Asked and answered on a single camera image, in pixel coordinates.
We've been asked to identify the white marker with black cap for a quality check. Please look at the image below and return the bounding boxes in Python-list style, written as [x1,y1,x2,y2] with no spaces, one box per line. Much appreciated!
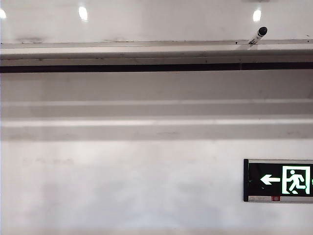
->
[247,26,268,47]

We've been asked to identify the aluminium whiteboard tray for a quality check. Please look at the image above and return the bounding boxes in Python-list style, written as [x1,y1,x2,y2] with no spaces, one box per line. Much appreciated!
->
[0,38,313,74]

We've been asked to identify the white whiteboard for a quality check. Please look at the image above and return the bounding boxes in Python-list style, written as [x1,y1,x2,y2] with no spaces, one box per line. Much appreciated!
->
[0,0,313,45]

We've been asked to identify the green illuminated exit sign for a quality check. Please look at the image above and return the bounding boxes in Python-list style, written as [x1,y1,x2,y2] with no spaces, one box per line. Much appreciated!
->
[243,158,313,203]

